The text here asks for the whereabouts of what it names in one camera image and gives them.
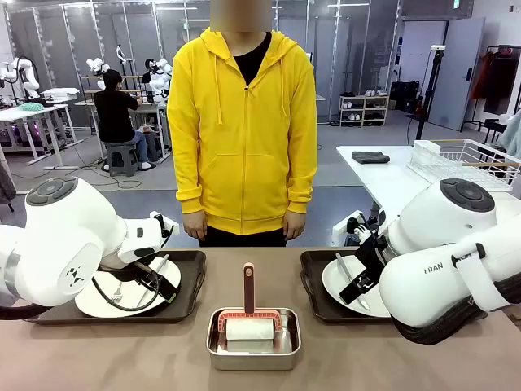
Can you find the white wire dish rack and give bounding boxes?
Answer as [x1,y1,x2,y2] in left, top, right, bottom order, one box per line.
[406,138,521,192]

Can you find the steel rectangular container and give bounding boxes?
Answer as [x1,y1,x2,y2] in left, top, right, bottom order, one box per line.
[206,307,302,371]

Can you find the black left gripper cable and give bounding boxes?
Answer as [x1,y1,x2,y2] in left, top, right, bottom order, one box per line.
[91,266,160,315]

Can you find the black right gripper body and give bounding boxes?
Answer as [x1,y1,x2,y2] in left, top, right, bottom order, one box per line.
[357,235,390,282]

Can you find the white cutlery holder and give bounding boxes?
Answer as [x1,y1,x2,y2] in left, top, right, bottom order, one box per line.
[408,140,441,174]

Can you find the silver table knife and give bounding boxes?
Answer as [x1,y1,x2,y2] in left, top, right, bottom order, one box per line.
[335,253,370,310]
[136,254,170,309]

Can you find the white shoe rack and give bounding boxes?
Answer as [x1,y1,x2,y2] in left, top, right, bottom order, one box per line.
[339,95,391,128]

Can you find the black cases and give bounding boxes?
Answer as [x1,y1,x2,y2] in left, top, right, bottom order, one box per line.
[390,80,420,112]

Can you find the clothes rack with dark garments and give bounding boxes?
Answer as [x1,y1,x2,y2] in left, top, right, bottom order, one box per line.
[471,44,521,123]

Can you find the dark brown serving tray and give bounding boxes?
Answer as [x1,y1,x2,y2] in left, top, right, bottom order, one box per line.
[300,249,404,325]
[24,249,208,326]

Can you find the white round plate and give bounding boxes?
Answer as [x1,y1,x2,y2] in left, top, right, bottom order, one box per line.
[75,258,182,318]
[321,254,394,319]

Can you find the black arm cable sleeve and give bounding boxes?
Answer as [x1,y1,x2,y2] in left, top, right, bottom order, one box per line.
[0,303,46,321]
[391,280,521,346]

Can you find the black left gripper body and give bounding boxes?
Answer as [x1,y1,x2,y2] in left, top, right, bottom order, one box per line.
[117,260,168,288]

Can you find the white side table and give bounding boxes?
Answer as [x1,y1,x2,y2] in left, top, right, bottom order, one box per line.
[331,145,521,248]

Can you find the black left arm cable sleeve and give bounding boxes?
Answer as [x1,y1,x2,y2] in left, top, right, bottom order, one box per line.
[0,303,46,321]

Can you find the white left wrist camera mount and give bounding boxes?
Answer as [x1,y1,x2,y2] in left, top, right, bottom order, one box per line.
[149,210,180,249]

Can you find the pale hanging garment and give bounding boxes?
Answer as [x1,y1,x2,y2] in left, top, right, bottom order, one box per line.
[500,109,521,160]

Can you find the black camera tripod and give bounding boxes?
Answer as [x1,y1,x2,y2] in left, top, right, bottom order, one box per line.
[414,46,447,142]

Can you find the white lab desk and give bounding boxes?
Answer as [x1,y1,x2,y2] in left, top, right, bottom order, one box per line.
[0,103,77,170]

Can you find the yellow hoodie person's left hand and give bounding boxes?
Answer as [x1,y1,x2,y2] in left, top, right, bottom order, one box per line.
[283,211,306,241]

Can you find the seated person in black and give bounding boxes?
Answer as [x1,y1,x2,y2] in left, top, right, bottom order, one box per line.
[93,68,152,172]

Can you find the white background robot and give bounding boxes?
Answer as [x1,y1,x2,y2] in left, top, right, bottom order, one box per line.
[85,56,112,89]
[0,56,42,99]
[144,58,174,99]

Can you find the black chair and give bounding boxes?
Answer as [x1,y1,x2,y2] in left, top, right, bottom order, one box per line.
[479,118,506,143]

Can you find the grey door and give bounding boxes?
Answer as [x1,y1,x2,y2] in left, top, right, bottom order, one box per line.
[429,18,485,132]

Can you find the folded grey cloth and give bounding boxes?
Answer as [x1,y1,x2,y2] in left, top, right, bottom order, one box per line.
[352,151,391,165]

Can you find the yellow hoodie person's right hand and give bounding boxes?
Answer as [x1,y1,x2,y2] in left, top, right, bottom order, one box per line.
[182,213,208,241]

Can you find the yellow-sleeved left forearm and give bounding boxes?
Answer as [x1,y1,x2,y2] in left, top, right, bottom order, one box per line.
[284,134,318,215]

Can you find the grey stool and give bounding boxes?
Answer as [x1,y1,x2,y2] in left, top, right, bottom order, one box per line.
[106,142,138,177]

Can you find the yellow-sleeved right forearm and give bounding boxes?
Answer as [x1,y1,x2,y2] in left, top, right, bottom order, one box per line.
[167,134,204,216]

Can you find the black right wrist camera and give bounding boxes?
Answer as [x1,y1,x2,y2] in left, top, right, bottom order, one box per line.
[345,217,382,248]

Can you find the person in yellow hoodie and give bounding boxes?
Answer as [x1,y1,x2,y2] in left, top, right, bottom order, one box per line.
[166,26,318,248]

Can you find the black right arm cable sleeve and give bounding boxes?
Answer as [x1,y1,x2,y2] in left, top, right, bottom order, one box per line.
[391,280,521,346]

